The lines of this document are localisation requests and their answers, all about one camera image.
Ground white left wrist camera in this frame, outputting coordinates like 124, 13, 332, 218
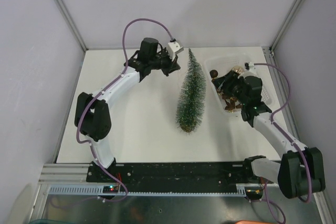
166, 39, 184, 61

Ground small green bottlebrush christmas tree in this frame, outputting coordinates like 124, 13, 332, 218
176, 49, 206, 133

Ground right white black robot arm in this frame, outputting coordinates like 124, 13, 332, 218
212, 70, 326, 199

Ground white slotted cable duct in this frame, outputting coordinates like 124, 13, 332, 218
48, 184, 260, 197

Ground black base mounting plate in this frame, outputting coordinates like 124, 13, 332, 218
86, 161, 266, 189

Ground aluminium frame post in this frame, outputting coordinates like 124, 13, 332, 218
269, 0, 305, 52
54, 0, 88, 52

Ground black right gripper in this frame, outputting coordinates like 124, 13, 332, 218
212, 70, 248, 105

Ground brown ribbon bow ornaments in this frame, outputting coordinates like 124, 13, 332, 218
218, 92, 243, 113

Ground dark brown bauble top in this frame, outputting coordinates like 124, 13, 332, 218
209, 69, 218, 79

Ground white perforated plastic basket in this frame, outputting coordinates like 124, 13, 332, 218
203, 53, 275, 116

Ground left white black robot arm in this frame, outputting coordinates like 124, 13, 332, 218
75, 37, 183, 182

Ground left aluminium frame post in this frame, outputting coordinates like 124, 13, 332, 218
54, 0, 88, 52

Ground right aluminium frame post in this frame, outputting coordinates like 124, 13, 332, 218
269, 0, 305, 52

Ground large gold striped bauble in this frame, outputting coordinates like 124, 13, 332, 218
231, 66, 245, 75

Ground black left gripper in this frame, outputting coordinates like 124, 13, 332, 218
149, 48, 180, 77

